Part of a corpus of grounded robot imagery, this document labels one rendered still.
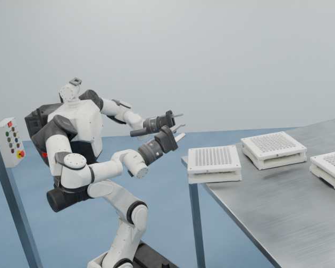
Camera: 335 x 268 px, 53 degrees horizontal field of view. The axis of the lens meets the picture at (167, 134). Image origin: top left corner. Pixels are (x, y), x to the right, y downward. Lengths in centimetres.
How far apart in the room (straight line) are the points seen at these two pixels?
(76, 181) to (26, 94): 407
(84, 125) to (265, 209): 85
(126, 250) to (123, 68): 294
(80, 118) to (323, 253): 108
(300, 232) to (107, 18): 375
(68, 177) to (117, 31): 342
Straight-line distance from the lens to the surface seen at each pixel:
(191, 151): 175
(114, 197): 186
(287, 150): 172
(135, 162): 136
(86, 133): 158
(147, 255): 233
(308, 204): 146
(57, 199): 173
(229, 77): 440
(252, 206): 143
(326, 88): 460
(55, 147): 134
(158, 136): 140
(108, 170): 129
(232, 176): 159
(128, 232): 205
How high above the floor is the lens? 170
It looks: 21 degrees down
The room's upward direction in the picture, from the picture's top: 7 degrees counter-clockwise
